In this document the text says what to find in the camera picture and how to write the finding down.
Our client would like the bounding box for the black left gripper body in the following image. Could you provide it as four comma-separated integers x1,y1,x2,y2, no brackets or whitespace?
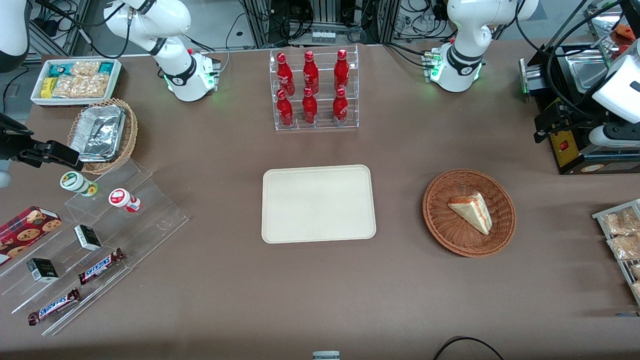
562,107,596,143

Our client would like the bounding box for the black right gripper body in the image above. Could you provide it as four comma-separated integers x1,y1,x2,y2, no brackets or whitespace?
0,114,40,161

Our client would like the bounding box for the triangular sandwich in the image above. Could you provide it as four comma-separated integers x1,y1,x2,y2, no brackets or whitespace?
447,192,493,236

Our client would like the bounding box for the light wicker basket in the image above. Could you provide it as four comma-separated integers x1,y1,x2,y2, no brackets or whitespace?
67,98,139,175

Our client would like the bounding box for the grey snack tray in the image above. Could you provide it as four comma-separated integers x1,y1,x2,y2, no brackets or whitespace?
592,199,640,306

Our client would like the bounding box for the brown wicker basket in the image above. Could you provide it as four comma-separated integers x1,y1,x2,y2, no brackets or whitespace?
422,168,517,258

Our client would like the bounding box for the cream plastic tray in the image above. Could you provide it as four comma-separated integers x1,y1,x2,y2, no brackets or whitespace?
261,164,377,245

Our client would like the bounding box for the green-lidded white cup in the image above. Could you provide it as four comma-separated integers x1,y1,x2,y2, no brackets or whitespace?
60,171,99,197

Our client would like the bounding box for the black hot dog warmer machine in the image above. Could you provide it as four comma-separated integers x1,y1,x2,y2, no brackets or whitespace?
519,0,640,176

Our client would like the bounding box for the stack of aluminium foil trays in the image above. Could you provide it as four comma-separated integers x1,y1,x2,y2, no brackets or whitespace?
70,104,127,163

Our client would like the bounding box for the steel food pan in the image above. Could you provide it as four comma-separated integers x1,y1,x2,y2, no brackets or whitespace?
569,49,610,92

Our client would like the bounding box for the white snack bin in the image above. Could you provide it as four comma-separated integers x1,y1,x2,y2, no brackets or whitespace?
31,58,122,107

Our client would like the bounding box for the red-lidded white cup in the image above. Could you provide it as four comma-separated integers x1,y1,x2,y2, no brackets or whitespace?
108,188,142,213

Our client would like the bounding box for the large clear cracker bag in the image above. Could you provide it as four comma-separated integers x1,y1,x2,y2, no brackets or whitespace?
52,75,108,98

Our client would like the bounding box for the red tartan cookie box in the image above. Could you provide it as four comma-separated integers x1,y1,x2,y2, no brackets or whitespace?
0,206,63,267

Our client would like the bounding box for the small black carton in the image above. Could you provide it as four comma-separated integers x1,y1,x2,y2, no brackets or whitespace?
74,224,102,252
26,258,60,283

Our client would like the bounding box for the small clear cracker bag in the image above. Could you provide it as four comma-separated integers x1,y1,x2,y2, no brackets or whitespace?
70,61,101,77

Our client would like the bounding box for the clear acrylic stepped display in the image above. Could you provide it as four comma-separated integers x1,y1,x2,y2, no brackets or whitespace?
0,157,190,337

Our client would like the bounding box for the Snickers chocolate bar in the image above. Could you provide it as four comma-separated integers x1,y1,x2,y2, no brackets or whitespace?
27,288,81,326
78,248,126,286

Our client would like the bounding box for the red cola bottle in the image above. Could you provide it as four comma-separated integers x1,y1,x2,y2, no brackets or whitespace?
332,87,349,126
333,48,350,92
276,89,295,127
276,52,296,96
302,50,320,95
301,86,318,125

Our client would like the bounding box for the clear acrylic bottle rack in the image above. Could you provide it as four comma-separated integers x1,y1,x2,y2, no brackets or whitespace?
269,44,360,132

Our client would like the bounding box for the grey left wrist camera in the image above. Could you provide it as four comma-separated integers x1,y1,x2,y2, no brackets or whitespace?
589,124,640,149

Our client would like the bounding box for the black cable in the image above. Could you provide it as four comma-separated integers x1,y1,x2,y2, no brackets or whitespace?
432,336,506,360

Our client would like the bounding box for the aluminium profile frame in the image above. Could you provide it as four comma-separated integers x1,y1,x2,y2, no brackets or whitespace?
242,0,401,47

